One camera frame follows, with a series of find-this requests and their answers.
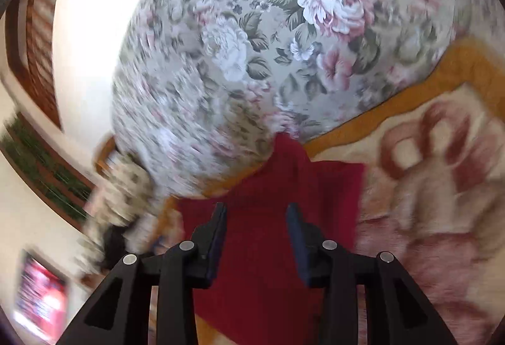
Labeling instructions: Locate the cream dotted cushion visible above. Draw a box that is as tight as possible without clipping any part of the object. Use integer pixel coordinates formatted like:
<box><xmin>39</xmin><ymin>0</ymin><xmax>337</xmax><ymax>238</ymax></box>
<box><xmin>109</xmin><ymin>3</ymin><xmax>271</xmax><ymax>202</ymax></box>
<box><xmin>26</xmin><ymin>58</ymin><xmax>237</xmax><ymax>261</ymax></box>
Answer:
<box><xmin>77</xmin><ymin>211</ymin><xmax>119</xmax><ymax>277</ymax></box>
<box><xmin>92</xmin><ymin>156</ymin><xmax>159</xmax><ymax>227</ymax></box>

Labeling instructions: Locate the floral fabric sofa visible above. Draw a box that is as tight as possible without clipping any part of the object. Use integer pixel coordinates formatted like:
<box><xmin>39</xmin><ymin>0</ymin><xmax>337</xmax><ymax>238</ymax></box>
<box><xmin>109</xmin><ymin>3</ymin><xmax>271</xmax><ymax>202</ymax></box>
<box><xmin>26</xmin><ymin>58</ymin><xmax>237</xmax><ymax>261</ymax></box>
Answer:
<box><xmin>110</xmin><ymin>0</ymin><xmax>490</xmax><ymax>204</ymax></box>

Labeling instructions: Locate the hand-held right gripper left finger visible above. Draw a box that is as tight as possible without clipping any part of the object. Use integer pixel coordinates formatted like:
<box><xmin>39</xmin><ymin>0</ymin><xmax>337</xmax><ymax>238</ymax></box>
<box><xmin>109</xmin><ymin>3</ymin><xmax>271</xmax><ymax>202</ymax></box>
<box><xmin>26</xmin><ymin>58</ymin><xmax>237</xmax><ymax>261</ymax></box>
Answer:
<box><xmin>57</xmin><ymin>202</ymin><xmax>228</xmax><ymax>345</ymax></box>

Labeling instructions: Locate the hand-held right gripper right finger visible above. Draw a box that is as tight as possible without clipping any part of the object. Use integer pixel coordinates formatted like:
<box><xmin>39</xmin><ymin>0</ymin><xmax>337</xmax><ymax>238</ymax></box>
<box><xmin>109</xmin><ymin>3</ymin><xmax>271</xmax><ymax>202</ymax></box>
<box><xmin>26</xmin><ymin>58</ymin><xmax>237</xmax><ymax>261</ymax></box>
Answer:
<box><xmin>286</xmin><ymin>203</ymin><xmax>448</xmax><ymax>345</ymax></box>

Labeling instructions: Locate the wooden chair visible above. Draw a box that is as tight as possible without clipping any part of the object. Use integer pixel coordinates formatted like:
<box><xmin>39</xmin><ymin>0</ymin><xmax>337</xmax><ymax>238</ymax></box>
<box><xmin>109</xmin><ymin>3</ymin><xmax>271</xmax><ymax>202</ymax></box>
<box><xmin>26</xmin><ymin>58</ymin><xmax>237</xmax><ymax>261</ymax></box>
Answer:
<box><xmin>95</xmin><ymin>134</ymin><xmax>120</xmax><ymax>177</ymax></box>

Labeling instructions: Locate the wooden lattice wall panel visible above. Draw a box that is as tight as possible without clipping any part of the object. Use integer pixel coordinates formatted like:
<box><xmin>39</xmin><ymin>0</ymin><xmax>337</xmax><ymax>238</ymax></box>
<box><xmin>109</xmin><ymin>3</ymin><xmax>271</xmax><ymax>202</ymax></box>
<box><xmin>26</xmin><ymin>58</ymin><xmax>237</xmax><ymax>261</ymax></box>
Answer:
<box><xmin>6</xmin><ymin>0</ymin><xmax>64</xmax><ymax>130</ymax></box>

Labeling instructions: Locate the green leafy wall trim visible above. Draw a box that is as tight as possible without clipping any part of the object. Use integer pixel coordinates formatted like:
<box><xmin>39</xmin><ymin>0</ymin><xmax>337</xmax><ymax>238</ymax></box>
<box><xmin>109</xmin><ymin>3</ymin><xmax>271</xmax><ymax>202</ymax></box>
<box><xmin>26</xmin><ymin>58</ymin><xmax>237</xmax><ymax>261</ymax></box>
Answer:
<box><xmin>2</xmin><ymin>118</ymin><xmax>93</xmax><ymax>220</ymax></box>

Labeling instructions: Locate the red framed picture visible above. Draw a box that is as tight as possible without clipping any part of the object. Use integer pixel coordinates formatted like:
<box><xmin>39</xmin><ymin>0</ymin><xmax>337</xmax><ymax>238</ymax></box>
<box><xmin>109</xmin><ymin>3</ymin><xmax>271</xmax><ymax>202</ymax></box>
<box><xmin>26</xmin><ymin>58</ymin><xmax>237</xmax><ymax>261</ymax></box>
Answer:
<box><xmin>14</xmin><ymin>249</ymin><xmax>70</xmax><ymax>344</ymax></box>

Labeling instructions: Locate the dark red knit sweater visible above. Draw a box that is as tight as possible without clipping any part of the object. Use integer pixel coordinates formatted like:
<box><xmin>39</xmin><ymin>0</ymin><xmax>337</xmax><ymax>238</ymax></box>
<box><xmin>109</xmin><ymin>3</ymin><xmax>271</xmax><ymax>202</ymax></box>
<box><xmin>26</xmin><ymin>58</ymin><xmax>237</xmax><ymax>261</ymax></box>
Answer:
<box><xmin>175</xmin><ymin>134</ymin><xmax>365</xmax><ymax>345</ymax></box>

